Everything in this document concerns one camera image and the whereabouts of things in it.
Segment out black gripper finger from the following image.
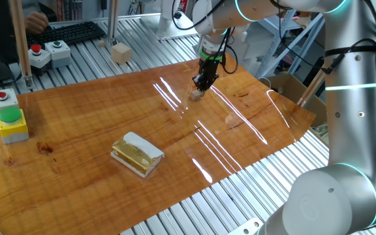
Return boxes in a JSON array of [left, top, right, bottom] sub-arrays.
[[191, 74, 206, 93], [203, 75, 220, 97]]

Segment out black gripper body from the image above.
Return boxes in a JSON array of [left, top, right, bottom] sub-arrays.
[[198, 58, 221, 87]]

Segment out small wooden block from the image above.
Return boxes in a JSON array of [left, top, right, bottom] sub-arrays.
[[189, 89, 204, 102]]

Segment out person hand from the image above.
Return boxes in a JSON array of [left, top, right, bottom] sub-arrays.
[[24, 11, 50, 36]]

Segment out white foam blocks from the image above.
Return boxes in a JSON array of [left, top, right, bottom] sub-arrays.
[[232, 19, 274, 73]]

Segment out white stand on plate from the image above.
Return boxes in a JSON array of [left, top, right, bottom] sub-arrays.
[[140, 0, 202, 42]]

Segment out cardboard box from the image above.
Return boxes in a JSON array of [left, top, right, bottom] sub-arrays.
[[259, 73, 328, 128]]

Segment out large wooden cube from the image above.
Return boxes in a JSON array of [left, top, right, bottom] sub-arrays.
[[110, 42, 133, 65]]

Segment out gold tissue pack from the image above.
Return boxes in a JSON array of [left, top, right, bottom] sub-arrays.
[[110, 131, 165, 179]]

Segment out glossy wood grain mat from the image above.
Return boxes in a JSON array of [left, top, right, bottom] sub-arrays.
[[0, 53, 316, 235]]

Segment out black keyboard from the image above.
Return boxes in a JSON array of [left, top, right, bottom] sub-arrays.
[[26, 21, 106, 49]]

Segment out grey box small green button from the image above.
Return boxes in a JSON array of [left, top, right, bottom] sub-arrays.
[[44, 40, 72, 69]]

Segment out grey box red button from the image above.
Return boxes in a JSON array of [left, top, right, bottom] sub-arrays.
[[27, 44, 52, 70]]

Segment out yellow box green button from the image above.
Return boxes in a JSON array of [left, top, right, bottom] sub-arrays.
[[0, 106, 30, 145]]

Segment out white box red button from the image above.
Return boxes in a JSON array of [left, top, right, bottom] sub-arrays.
[[0, 87, 20, 127]]

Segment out green flange ring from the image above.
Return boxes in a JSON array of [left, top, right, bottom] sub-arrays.
[[199, 48, 224, 62]]

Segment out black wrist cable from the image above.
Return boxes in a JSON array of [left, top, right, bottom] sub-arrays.
[[171, 0, 240, 75]]

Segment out metal shelf frame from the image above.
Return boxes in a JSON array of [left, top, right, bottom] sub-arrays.
[[255, 8, 326, 79]]

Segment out wood coloured post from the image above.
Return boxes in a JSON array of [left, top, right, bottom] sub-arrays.
[[296, 69, 326, 108], [8, 0, 34, 89]]

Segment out aluminium frame post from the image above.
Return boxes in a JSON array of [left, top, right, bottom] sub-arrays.
[[105, 0, 121, 47]]

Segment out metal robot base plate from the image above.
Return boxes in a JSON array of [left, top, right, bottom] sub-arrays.
[[227, 217, 264, 235]]

